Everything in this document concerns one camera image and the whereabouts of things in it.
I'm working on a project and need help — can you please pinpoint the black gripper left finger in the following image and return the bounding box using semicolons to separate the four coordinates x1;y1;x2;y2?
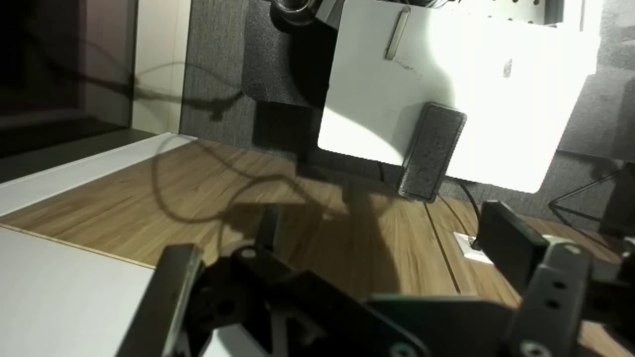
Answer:
116;243;203;357

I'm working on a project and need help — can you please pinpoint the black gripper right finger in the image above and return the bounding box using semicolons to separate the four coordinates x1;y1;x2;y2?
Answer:
477;202;550;293

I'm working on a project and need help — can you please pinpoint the dark grey felt duster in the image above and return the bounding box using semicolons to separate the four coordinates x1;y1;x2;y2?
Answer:
399;102;467;202

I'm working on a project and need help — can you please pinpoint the large white writing board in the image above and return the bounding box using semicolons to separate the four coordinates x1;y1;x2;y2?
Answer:
0;221;264;357

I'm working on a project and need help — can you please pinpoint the small white board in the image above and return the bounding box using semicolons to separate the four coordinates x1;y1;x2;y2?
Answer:
318;0;604;192

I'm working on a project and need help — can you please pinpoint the white table socket plate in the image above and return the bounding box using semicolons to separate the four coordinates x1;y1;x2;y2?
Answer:
455;231;493;265

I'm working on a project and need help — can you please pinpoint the grey marker pen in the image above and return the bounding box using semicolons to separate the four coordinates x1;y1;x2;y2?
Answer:
385;5;413;61

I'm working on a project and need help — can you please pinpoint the black box on table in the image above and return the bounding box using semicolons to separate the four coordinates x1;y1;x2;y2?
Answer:
252;102;320;154

